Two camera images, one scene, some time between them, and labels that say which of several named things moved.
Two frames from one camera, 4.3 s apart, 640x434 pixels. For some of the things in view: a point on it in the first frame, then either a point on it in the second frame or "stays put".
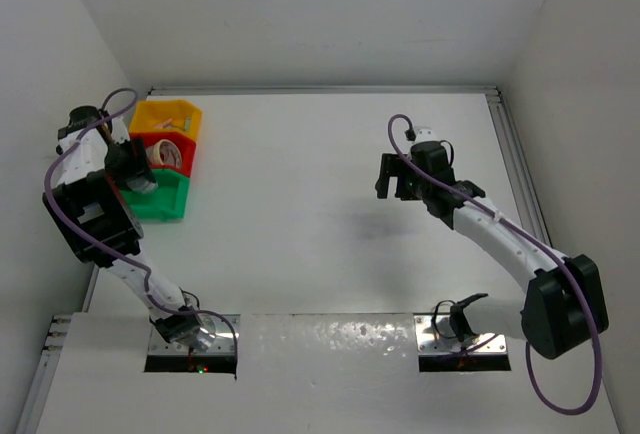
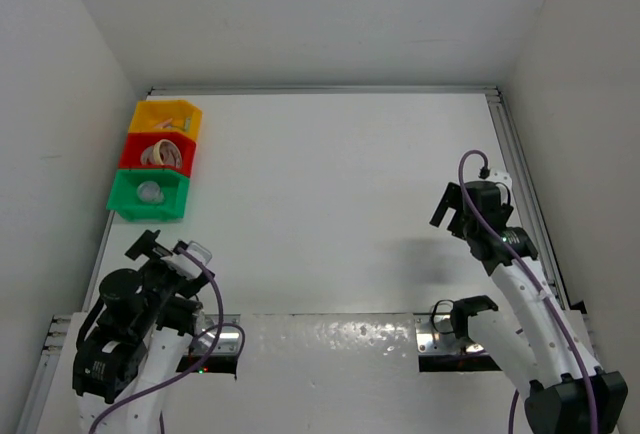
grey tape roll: (166, 152) stays put
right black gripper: (393, 165) to (451, 198)
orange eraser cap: (164, 124) stays put
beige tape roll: (166, 152) stays put
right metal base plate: (435, 335) stays put
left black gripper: (136, 167) to (147, 244)
